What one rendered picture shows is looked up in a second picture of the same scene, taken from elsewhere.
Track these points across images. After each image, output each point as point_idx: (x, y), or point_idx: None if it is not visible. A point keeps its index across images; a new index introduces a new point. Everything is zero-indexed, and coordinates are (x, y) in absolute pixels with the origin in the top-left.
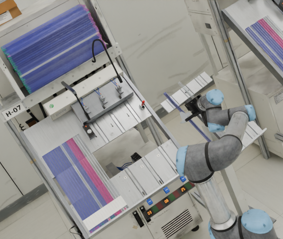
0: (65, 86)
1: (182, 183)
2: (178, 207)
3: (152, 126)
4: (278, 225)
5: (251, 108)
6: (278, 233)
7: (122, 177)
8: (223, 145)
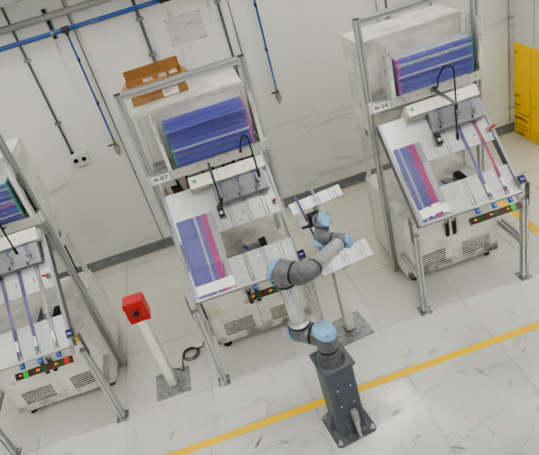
0: (209, 169)
1: None
2: None
3: None
4: (374, 337)
5: (348, 237)
6: (370, 343)
7: (238, 259)
8: (303, 268)
